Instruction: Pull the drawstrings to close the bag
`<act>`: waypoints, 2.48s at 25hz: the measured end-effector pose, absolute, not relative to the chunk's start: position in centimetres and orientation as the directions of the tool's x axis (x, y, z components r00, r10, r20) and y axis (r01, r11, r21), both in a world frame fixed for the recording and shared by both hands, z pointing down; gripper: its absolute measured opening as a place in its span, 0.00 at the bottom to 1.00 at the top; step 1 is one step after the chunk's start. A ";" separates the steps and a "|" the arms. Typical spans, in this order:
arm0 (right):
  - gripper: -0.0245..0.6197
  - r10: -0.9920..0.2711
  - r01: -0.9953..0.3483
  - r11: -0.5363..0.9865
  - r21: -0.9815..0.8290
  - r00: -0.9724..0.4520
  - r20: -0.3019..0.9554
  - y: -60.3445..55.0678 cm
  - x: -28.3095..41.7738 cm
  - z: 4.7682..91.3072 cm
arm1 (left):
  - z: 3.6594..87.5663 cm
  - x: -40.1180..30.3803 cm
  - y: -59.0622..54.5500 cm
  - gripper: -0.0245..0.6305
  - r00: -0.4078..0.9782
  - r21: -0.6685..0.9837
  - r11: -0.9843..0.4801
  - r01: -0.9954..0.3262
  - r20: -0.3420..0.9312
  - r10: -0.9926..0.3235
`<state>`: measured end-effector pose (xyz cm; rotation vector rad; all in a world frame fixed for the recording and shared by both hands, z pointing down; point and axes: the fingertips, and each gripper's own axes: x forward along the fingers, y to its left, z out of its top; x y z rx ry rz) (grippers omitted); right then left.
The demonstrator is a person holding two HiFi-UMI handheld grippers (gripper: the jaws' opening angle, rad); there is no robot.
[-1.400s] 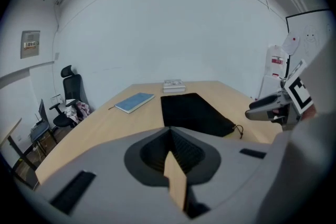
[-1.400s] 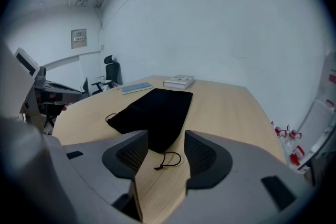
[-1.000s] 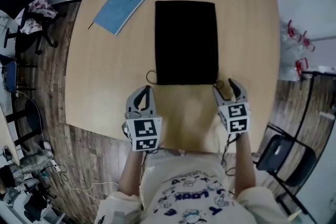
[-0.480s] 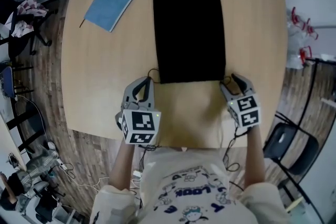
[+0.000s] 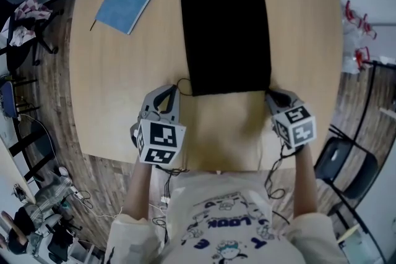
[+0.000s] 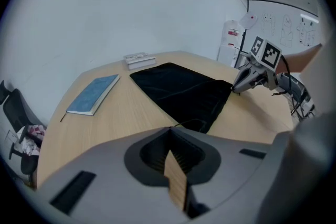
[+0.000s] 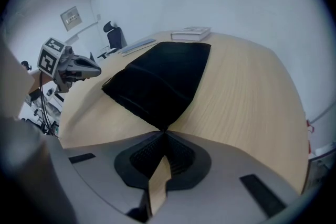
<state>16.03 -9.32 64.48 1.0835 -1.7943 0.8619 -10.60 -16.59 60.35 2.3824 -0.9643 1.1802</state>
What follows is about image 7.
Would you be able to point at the black office chair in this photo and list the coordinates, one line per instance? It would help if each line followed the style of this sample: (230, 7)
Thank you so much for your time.
(115, 36)

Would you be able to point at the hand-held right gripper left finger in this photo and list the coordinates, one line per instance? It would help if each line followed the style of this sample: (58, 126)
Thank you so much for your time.
(99, 165)

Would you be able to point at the person's left forearm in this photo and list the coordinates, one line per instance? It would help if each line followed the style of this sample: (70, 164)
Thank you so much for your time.
(39, 80)

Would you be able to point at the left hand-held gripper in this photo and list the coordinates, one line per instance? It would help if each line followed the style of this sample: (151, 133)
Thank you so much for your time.
(48, 60)

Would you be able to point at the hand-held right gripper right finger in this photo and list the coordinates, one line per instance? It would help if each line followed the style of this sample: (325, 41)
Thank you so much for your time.
(223, 178)

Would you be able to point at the grey electrical panel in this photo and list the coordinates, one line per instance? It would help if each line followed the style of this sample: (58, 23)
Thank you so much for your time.
(71, 19)

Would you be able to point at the black fabric pouch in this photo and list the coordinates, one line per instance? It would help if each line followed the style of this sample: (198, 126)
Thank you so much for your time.
(162, 78)

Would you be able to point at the white book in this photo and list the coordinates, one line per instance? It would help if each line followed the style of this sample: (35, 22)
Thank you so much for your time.
(190, 33)

